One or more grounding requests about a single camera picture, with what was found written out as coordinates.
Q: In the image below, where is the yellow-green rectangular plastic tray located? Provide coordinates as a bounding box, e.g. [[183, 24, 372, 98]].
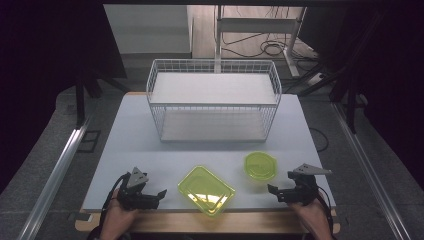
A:
[[177, 165, 236, 218]]

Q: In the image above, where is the white table board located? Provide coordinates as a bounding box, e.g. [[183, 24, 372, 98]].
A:
[[82, 93, 336, 213]]

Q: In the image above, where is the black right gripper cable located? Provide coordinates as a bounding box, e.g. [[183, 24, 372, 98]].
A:
[[316, 192, 336, 234]]

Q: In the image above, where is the grey cabinet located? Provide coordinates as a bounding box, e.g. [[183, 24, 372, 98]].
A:
[[103, 3, 194, 60]]

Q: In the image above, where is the yellow-green octagonal plastic bowl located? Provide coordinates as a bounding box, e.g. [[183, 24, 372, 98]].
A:
[[243, 150, 279, 183]]

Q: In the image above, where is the person's left hand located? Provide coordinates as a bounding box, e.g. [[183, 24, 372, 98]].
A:
[[99, 190, 141, 240]]

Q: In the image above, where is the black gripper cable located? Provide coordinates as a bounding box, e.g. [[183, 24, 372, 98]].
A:
[[316, 192, 336, 234], [99, 172, 132, 234]]

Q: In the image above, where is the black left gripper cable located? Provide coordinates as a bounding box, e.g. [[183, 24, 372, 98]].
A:
[[99, 172, 132, 234]]

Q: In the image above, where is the aluminium rail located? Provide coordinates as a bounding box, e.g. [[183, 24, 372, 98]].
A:
[[16, 114, 94, 240], [330, 101, 414, 240]]

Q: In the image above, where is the white wire two-tier rack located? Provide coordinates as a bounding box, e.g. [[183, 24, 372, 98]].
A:
[[145, 58, 283, 144]]

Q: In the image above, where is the white metal desk frame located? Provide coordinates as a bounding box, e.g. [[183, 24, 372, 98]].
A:
[[214, 4, 309, 78]]

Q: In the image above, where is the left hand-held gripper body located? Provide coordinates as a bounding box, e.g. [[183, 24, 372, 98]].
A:
[[116, 166, 159, 211]]

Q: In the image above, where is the black square floor bracket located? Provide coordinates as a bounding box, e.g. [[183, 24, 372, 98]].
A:
[[76, 129, 102, 154]]

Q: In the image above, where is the thin black floor cable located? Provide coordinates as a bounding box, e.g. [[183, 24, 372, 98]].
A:
[[308, 126, 330, 154]]

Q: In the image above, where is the white power strip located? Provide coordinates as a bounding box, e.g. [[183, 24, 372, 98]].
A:
[[305, 70, 327, 87]]

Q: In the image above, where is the black metal stand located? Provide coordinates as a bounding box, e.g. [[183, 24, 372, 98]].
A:
[[73, 64, 132, 130], [328, 63, 369, 135]]

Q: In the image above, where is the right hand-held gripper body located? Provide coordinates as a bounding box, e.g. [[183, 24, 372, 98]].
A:
[[287, 163, 333, 205]]

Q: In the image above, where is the person's right hand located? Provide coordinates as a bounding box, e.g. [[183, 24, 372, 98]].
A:
[[288, 196, 332, 240]]

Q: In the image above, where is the black floor cables bundle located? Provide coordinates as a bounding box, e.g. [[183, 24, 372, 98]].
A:
[[221, 31, 319, 62]]

